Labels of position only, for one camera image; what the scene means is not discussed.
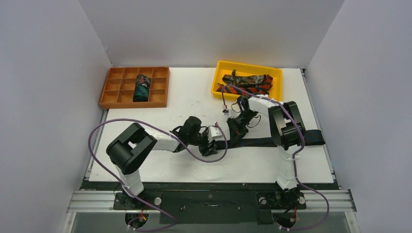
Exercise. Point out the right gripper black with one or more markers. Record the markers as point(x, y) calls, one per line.
point(236, 125)

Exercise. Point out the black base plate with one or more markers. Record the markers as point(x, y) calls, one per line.
point(208, 203)

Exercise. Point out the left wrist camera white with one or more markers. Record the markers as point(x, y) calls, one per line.
point(213, 133)

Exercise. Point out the yellow plastic tray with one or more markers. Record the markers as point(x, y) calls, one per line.
point(242, 69)

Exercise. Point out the orange black striped tie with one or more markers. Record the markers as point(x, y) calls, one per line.
point(261, 89)

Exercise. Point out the navy striped tie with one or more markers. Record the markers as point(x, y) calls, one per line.
point(311, 138)

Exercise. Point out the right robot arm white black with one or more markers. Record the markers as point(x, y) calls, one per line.
point(287, 134)

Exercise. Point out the aluminium frame rail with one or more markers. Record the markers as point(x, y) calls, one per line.
point(103, 202)

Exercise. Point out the rolled green patterned tie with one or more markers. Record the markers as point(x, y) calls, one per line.
point(142, 87)

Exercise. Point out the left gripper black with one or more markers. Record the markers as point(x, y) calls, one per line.
point(207, 149)

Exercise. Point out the orange wooden divider tray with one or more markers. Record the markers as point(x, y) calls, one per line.
point(120, 82)

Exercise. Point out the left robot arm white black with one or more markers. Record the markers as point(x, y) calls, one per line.
point(130, 149)

